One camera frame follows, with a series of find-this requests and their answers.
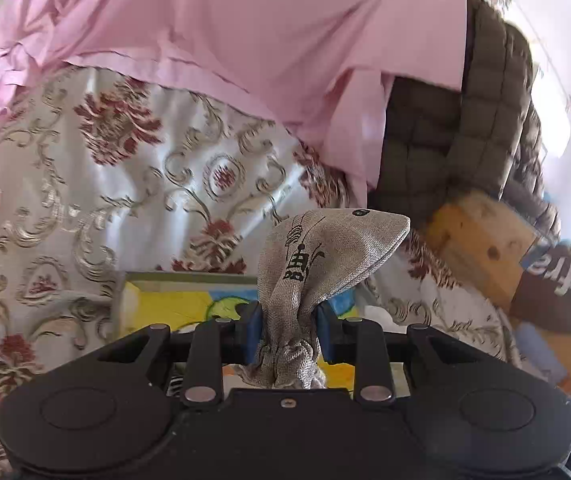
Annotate grey linen drawstring pouch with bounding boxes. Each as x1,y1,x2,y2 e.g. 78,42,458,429
236,208,410,389

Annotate grey tray with cartoon drawing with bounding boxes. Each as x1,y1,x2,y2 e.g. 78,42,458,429
113,272,410,396

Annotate floral satin bedspread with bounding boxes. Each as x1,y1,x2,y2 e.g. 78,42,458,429
0,64,522,480

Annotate brown quilted down jacket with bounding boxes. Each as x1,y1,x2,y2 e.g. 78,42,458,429
368,0,561,240

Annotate pink hanging sheet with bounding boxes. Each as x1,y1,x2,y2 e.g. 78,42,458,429
0,0,467,204

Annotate wooden bed frame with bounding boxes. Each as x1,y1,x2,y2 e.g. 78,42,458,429
421,191,571,393

